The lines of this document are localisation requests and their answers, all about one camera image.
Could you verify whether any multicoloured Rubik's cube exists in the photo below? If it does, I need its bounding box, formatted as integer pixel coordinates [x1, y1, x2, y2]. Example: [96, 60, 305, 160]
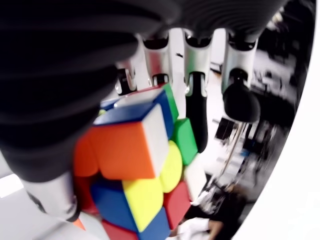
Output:
[72, 82, 208, 240]

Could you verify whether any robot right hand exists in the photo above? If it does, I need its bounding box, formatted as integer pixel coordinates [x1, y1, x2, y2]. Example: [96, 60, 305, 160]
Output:
[0, 0, 288, 223]

